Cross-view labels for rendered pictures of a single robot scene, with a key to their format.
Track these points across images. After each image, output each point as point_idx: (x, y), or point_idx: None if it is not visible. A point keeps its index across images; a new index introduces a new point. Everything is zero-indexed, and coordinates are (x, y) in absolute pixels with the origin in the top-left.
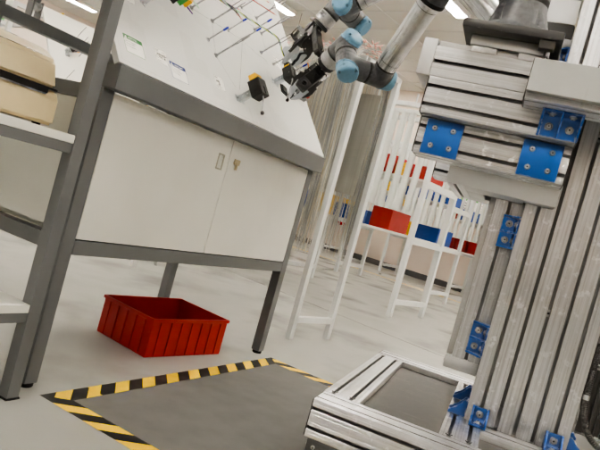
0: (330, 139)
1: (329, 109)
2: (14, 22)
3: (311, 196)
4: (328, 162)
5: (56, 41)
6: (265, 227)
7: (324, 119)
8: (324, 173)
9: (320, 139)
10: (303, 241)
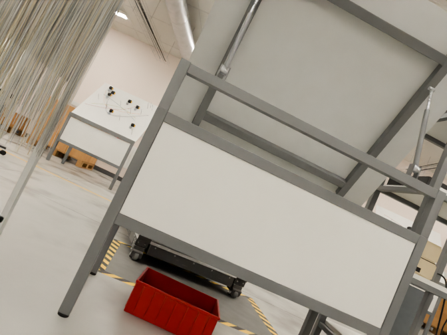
0: (99, 45)
1: (111, 12)
2: (418, 191)
3: (68, 100)
4: (90, 67)
5: (384, 173)
6: None
7: (104, 20)
8: (84, 78)
9: (90, 38)
10: (41, 143)
